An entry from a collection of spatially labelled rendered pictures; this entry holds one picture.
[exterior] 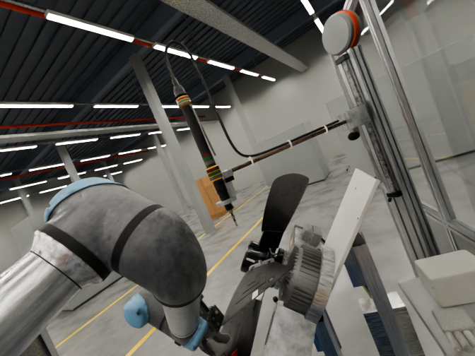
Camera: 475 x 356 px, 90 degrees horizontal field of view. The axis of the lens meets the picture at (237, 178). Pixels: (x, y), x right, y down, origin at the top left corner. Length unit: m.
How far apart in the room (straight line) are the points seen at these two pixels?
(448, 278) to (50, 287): 1.02
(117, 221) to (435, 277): 0.95
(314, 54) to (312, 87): 1.48
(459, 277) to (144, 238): 0.95
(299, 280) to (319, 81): 12.40
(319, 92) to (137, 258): 12.74
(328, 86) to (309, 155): 5.66
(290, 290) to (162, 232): 0.60
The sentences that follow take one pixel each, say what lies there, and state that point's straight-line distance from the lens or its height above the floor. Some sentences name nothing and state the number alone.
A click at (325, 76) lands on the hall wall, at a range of 12.97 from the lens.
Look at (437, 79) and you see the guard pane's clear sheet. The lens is 0.98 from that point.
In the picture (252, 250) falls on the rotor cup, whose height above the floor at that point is 1.25.
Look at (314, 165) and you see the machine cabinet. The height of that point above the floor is 0.56.
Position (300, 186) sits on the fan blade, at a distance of 0.88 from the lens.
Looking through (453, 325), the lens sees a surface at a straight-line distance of 1.02.
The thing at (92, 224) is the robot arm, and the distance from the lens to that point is 0.39.
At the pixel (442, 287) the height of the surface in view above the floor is 0.93.
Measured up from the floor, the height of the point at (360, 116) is 1.54.
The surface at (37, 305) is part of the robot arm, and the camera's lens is 0.39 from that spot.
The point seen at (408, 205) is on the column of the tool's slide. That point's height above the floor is 1.12.
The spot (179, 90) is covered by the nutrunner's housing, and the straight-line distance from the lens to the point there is 0.81.
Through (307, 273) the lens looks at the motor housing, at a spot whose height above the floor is 1.14.
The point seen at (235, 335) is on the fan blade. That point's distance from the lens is 0.93.
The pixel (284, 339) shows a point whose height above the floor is 1.01.
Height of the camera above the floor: 1.55
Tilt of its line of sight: 3 degrees down
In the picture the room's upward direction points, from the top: 23 degrees counter-clockwise
